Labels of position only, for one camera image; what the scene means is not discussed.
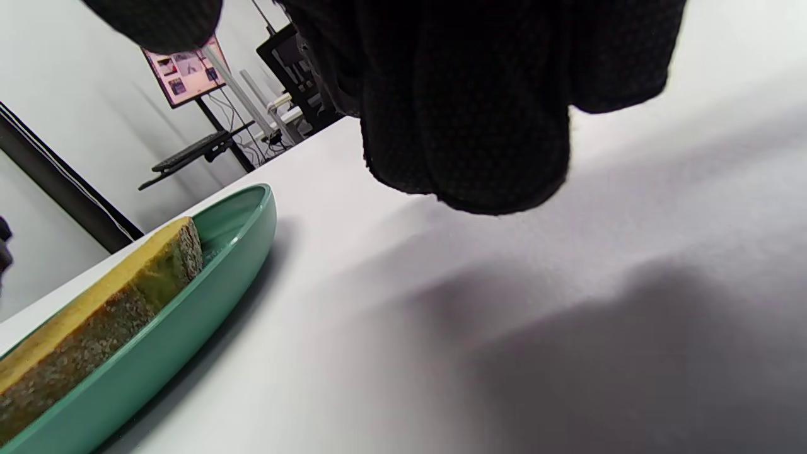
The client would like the person's right hand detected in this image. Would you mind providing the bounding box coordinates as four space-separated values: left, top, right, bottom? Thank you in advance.
82 0 688 216

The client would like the yellow bread slice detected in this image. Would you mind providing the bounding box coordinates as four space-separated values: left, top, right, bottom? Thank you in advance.
0 216 204 443

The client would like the white desk leg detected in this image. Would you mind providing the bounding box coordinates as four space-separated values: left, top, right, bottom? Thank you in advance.
202 45 305 147

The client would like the monitor on stand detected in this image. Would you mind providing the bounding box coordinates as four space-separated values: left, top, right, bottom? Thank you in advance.
141 35 229 110

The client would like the black keyboard on tray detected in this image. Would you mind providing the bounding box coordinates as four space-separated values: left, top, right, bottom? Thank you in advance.
138 95 258 192

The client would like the green round plate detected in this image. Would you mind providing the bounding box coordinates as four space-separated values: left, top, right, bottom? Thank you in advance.
0 183 278 454

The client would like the dark wall pillar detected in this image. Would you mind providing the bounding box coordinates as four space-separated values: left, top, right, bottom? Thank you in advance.
0 101 145 254

